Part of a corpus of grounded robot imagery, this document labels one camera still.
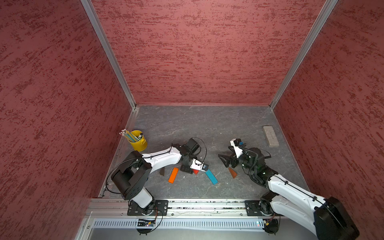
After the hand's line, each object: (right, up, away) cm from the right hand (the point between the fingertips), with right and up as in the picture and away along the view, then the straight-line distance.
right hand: (223, 154), depth 82 cm
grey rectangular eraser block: (+36, +8, +18) cm, 41 cm away
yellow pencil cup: (-50, +3, +8) cm, 51 cm away
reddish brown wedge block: (+6, -12, +3) cm, 14 cm away
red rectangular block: (-16, -8, -5) cm, 18 cm away
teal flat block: (-6, -14, +1) cm, 15 cm away
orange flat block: (-29, -13, +3) cm, 32 cm away
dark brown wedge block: (-35, -12, +5) cm, 38 cm away
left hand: (-18, -9, +5) cm, 21 cm away
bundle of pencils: (-55, +10, +4) cm, 56 cm away
